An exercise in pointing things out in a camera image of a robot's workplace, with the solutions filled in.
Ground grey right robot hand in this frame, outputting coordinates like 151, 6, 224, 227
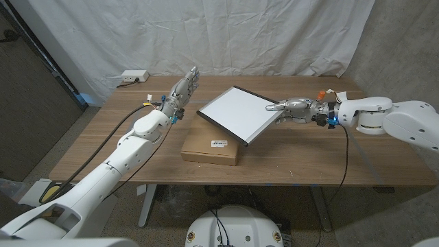
265, 97, 340, 128

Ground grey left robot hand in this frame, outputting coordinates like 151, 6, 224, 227
159, 66, 200, 124

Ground small black-framed whiteboard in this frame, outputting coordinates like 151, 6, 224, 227
196, 85, 285, 148

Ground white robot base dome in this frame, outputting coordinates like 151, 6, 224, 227
185, 204, 285, 247

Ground white power outlet box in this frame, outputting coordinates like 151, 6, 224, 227
121, 69, 150, 83

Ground flat brown cardboard box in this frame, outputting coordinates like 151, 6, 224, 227
180, 115, 241, 167

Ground white backdrop cloth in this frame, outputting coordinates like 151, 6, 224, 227
8, 0, 377, 107

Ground grey table leg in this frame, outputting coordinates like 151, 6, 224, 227
138, 184, 158, 228
310, 186, 333, 233

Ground yellow and black foot pedal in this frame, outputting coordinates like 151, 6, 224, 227
38, 185, 69, 205

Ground white flat floor board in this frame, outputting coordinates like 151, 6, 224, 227
17, 178, 52, 207

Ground black outlet box cord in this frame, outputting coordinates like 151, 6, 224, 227
115, 78, 140, 89

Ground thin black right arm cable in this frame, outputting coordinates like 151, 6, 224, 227
315, 125, 350, 247

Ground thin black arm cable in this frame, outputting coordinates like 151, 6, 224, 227
104, 118, 174, 200
315, 125, 350, 247

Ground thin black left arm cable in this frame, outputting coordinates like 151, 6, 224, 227
104, 118, 174, 200

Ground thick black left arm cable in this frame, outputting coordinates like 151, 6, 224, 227
39, 102, 162, 203

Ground blue and black base cables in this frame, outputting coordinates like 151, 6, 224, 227
209, 208, 231, 246

